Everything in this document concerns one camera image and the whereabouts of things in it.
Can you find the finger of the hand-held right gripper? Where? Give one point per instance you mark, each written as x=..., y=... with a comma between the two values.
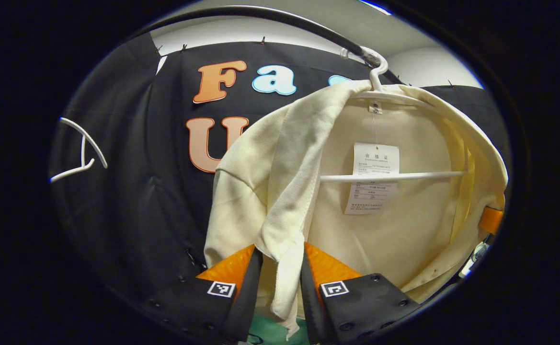
x=491, y=220

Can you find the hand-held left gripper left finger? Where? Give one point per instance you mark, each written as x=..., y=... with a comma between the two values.
x=248, y=306

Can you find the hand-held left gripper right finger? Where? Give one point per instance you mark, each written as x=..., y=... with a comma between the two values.
x=311, y=311

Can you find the cream shirt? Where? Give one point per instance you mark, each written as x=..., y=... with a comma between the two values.
x=404, y=239

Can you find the white plastic hanger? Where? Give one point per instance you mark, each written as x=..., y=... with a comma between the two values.
x=404, y=177
x=71, y=171

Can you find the black clothes rack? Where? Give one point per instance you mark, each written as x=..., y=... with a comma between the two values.
x=351, y=45

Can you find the small white device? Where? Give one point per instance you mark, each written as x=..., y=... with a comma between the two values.
x=476, y=256

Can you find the black backdrop cloth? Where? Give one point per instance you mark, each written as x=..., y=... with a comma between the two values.
x=155, y=167

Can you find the ceiling light panel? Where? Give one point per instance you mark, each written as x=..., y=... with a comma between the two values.
x=375, y=5

